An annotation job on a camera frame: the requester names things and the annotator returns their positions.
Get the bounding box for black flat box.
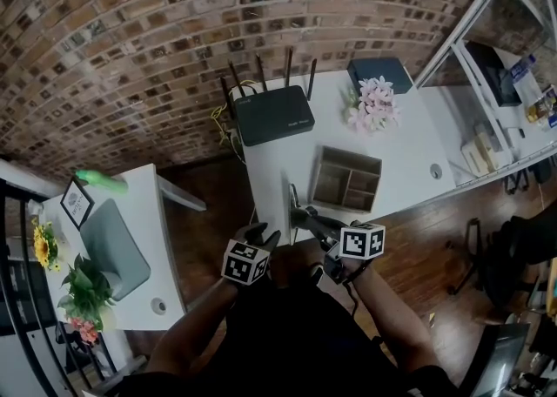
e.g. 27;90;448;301
465;40;524;108

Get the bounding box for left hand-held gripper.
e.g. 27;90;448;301
220;222;282;286

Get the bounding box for person's black clothed torso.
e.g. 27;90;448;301
106;275;460;397

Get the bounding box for person's right forearm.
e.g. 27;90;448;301
346;263;441;375

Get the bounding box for dark green box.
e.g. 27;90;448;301
346;57;413;96

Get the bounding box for white metal shelf rack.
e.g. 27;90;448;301
412;0;557;190

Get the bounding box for beige box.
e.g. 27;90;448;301
460;131;502;177

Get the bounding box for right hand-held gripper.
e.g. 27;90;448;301
290;206;386;279

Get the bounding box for white desk tabletop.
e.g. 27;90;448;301
240;67;459;249

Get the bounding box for yellow sunflower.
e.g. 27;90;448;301
31;220;63;273

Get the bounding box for pink flower bouquet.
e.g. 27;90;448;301
345;75;402;136

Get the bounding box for grey mat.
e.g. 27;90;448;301
78;198;152;301

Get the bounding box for person's left forearm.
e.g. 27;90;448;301
146;276;239;378

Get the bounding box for white vase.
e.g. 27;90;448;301
99;307;119;332

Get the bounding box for wooden compartment tray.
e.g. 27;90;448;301
310;145;384;214

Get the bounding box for clear bottle blue label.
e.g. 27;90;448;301
510;53;538;84

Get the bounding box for black router with antennas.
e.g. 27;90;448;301
218;47;319;148

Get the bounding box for white desk with plants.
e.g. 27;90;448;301
42;163;208;332

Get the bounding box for amber bottle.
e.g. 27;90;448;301
526;97;552;124

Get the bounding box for black monitor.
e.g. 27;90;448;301
460;320;533;397

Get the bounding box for yellow cable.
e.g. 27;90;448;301
210;78;258;162

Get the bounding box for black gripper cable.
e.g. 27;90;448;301
342;267;363;316

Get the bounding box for black office chair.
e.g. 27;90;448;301
503;163;554;195
446;202;557;314

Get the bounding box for black framed picture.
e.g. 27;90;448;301
59;176;96;232

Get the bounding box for orange pink flowers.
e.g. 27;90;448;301
69;316;99;347

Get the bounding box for green spray bottle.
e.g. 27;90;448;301
74;169;129;194

